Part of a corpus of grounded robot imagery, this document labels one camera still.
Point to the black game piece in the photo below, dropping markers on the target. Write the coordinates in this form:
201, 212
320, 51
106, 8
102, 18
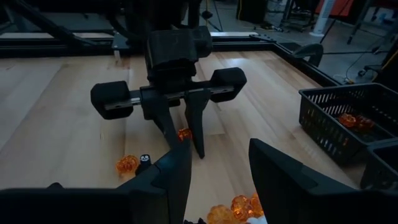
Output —
144, 161
192, 221

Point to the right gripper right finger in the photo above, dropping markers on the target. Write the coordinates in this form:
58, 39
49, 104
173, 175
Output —
286, 193

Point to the orange translucent pumpkin piece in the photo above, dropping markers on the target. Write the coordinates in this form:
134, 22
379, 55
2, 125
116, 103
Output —
184, 133
364, 123
240, 207
347, 120
219, 214
255, 203
127, 164

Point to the white ghost piece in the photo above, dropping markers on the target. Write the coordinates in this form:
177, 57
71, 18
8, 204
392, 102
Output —
256, 221

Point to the black table frame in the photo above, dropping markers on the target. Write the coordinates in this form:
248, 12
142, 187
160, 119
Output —
46, 46

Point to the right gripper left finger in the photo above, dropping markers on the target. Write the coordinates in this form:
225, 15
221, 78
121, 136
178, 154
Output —
168, 193

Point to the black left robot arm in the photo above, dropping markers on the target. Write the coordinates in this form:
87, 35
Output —
140, 15

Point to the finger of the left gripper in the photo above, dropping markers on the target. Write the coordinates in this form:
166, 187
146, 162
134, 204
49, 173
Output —
197, 118
158, 109

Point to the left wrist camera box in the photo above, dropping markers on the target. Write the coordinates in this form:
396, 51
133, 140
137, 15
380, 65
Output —
171, 53

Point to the white tower fan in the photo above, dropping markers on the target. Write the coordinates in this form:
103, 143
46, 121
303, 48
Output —
325, 15

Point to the red cloth panel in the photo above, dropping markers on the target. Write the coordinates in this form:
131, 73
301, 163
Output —
343, 6

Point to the black mesh plastic basket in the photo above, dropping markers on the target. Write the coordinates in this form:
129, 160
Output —
317, 124
382, 168

